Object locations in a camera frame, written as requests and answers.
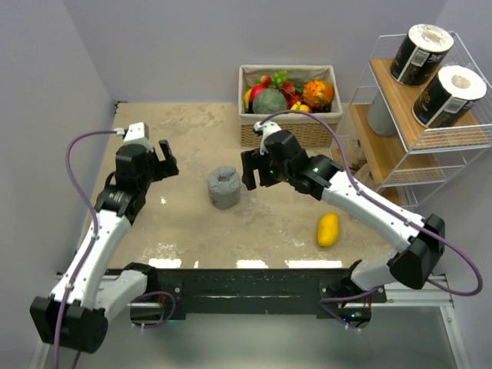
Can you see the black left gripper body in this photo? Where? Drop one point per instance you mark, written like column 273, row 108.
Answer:
column 147, row 178

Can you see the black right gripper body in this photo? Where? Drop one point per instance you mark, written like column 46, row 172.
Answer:
column 274, row 173

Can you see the grey paper towel roll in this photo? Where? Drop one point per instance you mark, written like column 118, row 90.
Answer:
column 379, row 118
column 224, row 187

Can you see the brown paper towel roll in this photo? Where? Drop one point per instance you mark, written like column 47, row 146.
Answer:
column 354, row 153

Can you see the brown paper towel roll cartoon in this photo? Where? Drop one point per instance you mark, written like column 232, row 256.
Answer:
column 366, row 178

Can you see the black paper towel roll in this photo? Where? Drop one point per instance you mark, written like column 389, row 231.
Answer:
column 422, row 50
column 450, row 94

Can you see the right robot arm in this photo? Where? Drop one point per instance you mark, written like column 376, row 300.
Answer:
column 415, row 252

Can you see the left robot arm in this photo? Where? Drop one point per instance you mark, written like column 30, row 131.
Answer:
column 77, row 313

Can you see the green melon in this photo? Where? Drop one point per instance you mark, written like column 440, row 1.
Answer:
column 268, row 102

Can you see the woven wicker fruit basket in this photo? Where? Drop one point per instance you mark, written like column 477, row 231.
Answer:
column 308, row 132

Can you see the orange pumpkin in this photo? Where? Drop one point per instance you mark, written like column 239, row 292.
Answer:
column 318, row 94

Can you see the red apple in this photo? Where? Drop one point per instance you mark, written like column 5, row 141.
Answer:
column 255, row 91

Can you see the green grapes bunch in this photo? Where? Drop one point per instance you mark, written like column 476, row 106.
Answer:
column 279, row 79

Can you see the yellow mango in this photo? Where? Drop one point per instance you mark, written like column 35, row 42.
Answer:
column 328, row 230

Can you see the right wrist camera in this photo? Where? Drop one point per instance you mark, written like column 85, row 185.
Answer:
column 265, row 130

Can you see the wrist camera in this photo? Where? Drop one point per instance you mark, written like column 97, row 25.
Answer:
column 137, row 134
column 265, row 130

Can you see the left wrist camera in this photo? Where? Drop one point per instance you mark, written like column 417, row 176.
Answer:
column 137, row 134

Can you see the white wire wooden shelf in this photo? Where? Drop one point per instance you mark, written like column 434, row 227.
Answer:
column 415, row 163

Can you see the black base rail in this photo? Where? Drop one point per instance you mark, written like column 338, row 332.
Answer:
column 176, row 293

